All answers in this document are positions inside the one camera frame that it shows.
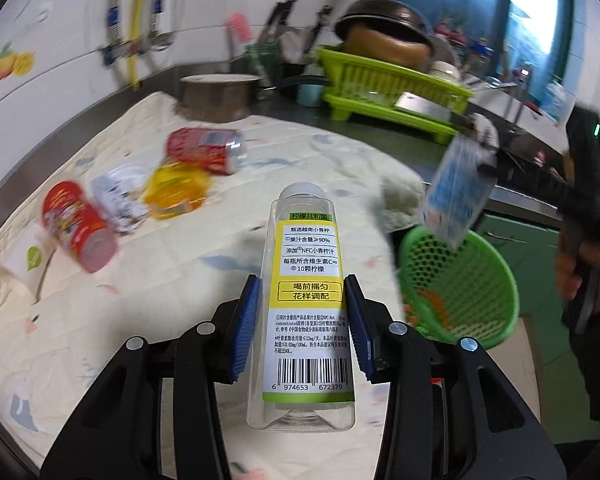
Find green cabinet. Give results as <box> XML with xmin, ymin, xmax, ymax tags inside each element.
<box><xmin>472</xmin><ymin>210</ymin><xmax>568</xmax><ymax>396</ymax></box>

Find white paper cup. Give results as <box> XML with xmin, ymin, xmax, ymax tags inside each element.
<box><xmin>1</xmin><ymin>222</ymin><xmax>57</xmax><ymax>288</ymax></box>

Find orange fruit wall sticker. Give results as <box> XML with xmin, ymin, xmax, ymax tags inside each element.
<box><xmin>0</xmin><ymin>44</ymin><xmax>34</xmax><ymax>86</ymax></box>

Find white paper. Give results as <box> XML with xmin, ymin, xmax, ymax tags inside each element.
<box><xmin>90</xmin><ymin>164</ymin><xmax>152</xmax><ymax>235</ymax></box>

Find steel cleaver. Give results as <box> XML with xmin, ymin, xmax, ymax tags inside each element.
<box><xmin>394</xmin><ymin>92</ymin><xmax>481</xmax><ymax>133</ymax></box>

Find red printed snack canister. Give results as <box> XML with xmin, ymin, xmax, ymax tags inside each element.
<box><xmin>41</xmin><ymin>181</ymin><xmax>119</xmax><ymax>274</ymax></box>

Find yellow gas hose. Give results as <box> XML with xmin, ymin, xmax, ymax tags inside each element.
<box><xmin>126</xmin><ymin>0</ymin><xmax>162</xmax><ymax>90</ymax></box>

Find white bowl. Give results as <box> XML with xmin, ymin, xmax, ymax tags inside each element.
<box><xmin>426</xmin><ymin>60</ymin><xmax>464</xmax><ymax>84</ymax></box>

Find yellow plastic packet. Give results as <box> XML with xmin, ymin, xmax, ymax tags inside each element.
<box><xmin>144</xmin><ymin>162</ymin><xmax>212</xmax><ymax>221</ymax></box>

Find green plastic basket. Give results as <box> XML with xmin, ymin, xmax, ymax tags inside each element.
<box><xmin>398</xmin><ymin>225</ymin><xmax>521</xmax><ymax>352</ymax></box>

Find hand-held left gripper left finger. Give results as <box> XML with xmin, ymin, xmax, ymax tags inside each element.
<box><xmin>40</xmin><ymin>274</ymin><xmax>262</xmax><ymax>480</ymax></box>

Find clear bottle with yellow label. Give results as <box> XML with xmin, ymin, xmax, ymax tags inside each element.
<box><xmin>246</xmin><ymin>182</ymin><xmax>357</xmax><ymax>432</ymax></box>

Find red drink can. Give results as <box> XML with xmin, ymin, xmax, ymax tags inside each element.
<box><xmin>166</xmin><ymin>127</ymin><xmax>245</xmax><ymax>176</ymax></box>

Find brown clay pot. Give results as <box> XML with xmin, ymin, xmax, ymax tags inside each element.
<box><xmin>342</xmin><ymin>22</ymin><xmax>434</xmax><ymax>72</ymax></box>

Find black handled kitchen knives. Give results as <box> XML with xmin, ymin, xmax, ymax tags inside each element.
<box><xmin>266</xmin><ymin>2</ymin><xmax>332</xmax><ymax>57</ymax></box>

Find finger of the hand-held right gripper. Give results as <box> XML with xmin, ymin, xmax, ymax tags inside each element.
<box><xmin>472</xmin><ymin>152</ymin><xmax>570</xmax><ymax>211</ymax></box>

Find black wok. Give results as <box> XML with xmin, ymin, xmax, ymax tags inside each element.
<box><xmin>334</xmin><ymin>0</ymin><xmax>437</xmax><ymax>60</ymax></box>

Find blue and white carton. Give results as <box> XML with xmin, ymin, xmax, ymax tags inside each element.
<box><xmin>419</xmin><ymin>135</ymin><xmax>497</xmax><ymax>250</ymax></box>

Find window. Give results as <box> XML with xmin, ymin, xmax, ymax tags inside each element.
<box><xmin>396</xmin><ymin>0</ymin><xmax>583</xmax><ymax>116</ymax></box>

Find metal saucepan with black handle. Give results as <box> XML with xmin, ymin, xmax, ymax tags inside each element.
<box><xmin>179</xmin><ymin>74</ymin><xmax>331</xmax><ymax>124</ymax></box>

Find steel sink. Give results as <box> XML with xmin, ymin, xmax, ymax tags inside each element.
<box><xmin>497</xmin><ymin>122</ymin><xmax>573</xmax><ymax>181</ymax></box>

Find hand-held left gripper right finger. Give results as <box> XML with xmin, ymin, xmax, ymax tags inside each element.
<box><xmin>344</xmin><ymin>274</ymin><xmax>563</xmax><ymax>480</ymax></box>

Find person's right hand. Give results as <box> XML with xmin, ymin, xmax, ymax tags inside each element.
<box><xmin>554</xmin><ymin>232</ymin><xmax>600</xmax><ymax>311</ymax></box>

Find braided metal hose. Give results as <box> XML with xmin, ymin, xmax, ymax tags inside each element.
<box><xmin>147</xmin><ymin>0</ymin><xmax>176</xmax><ymax>52</ymax></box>
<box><xmin>100</xmin><ymin>0</ymin><xmax>127</xmax><ymax>66</ymax></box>

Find white dish cloth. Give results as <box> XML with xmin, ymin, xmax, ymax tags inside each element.
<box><xmin>467</xmin><ymin>112</ymin><xmax>502</xmax><ymax>150</ymax></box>

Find green plastic dish rack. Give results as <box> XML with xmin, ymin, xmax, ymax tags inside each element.
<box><xmin>314</xmin><ymin>44</ymin><xmax>475</xmax><ymax>144</ymax></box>

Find cream quilted blanket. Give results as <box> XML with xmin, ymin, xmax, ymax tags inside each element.
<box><xmin>0</xmin><ymin>91</ymin><xmax>427</xmax><ymax>463</ymax></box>

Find light blue cup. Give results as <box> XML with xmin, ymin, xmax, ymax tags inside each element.
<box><xmin>297</xmin><ymin>82</ymin><xmax>327</xmax><ymax>109</ymax></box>

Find pink bottle brush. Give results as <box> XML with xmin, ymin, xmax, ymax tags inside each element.
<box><xmin>226</xmin><ymin>12</ymin><xmax>257</xmax><ymax>47</ymax></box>

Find green glass jar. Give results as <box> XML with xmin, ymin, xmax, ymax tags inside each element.
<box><xmin>245</xmin><ymin>42</ymin><xmax>285</xmax><ymax>87</ymax></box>

